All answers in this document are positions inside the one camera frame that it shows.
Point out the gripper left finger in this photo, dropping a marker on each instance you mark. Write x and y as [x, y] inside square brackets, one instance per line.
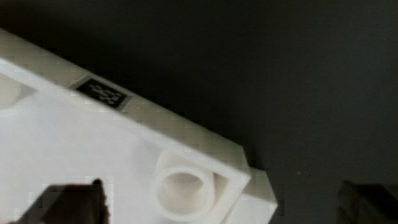
[70, 204]

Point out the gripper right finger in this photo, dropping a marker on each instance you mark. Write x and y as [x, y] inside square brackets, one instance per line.
[368, 204]

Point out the white square table top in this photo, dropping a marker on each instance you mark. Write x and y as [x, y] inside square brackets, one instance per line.
[86, 132]

